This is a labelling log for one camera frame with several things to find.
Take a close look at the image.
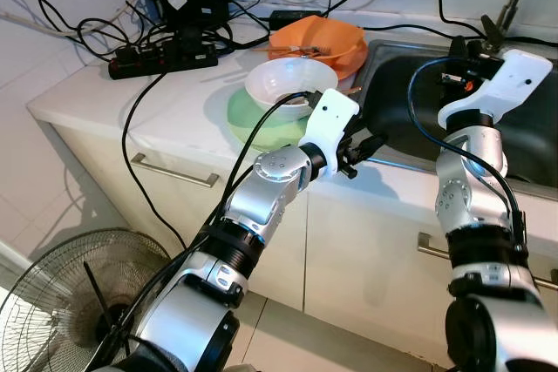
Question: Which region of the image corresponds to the light green plate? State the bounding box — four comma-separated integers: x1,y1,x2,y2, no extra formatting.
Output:
227,85,332,151

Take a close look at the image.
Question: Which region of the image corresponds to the white bowl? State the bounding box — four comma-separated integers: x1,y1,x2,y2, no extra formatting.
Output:
245,57,339,122

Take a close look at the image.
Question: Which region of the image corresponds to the white kitchen cabinet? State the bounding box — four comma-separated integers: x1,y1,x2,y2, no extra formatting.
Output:
26,111,558,369

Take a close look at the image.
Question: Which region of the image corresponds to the stainless steel sink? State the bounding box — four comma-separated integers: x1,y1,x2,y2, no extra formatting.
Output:
353,37,558,190

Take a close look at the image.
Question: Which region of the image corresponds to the orange plastic bowl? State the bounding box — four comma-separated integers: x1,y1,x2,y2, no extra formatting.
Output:
269,15,367,64

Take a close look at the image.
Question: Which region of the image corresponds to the small black power brick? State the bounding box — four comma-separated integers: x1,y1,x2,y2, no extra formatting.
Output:
269,10,319,30

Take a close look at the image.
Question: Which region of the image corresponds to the black power strip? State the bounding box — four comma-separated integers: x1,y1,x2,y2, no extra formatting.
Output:
107,37,219,81

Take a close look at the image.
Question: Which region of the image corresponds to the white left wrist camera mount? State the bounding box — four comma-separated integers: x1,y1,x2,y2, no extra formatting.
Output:
298,88,361,159

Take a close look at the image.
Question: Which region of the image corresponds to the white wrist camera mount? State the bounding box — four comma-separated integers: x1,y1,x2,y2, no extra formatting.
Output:
439,50,554,129
298,88,361,159

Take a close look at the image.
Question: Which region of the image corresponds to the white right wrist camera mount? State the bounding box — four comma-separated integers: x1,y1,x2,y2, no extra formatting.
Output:
439,50,554,129

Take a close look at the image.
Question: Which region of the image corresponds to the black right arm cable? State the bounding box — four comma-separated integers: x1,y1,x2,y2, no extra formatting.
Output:
407,57,524,242

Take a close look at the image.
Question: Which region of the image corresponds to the wooden handled fork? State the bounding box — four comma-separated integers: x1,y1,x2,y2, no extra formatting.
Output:
296,43,343,57

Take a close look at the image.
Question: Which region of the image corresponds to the silver bar cabinet handle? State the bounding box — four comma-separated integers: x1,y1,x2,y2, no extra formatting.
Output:
129,152,221,188
417,231,558,290

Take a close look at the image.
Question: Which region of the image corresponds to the long black power cable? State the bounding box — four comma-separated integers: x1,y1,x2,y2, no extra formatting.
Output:
122,70,188,251

